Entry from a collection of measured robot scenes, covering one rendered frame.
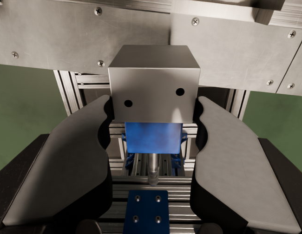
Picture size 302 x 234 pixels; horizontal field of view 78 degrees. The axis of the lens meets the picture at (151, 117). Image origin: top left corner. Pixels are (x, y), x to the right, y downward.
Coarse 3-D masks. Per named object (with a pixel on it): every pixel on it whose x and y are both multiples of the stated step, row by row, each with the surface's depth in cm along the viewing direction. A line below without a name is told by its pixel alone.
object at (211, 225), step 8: (80, 224) 5; (88, 224) 5; (96, 224) 5; (208, 224) 5; (216, 224) 5; (80, 232) 5; (88, 232) 5; (96, 232) 5; (200, 232) 5; (208, 232) 5; (216, 232) 5
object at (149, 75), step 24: (144, 48) 13; (168, 48) 13; (120, 72) 10; (144, 72) 10; (168, 72) 10; (192, 72) 10; (120, 96) 11; (144, 96) 11; (168, 96) 11; (192, 96) 11; (120, 120) 12; (144, 120) 12; (168, 120) 12; (192, 120) 12; (144, 144) 15; (168, 144) 15
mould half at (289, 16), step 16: (64, 0) 9; (80, 0) 9; (96, 0) 9; (112, 0) 9; (128, 0) 9; (144, 0) 9; (160, 0) 9; (288, 0) 8; (272, 16) 9; (288, 16) 9
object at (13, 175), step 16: (32, 144) 7; (16, 160) 7; (32, 160) 7; (0, 176) 6; (16, 176) 6; (0, 192) 6; (16, 192) 6; (0, 208) 5; (0, 224) 5; (32, 224) 5; (48, 224) 5
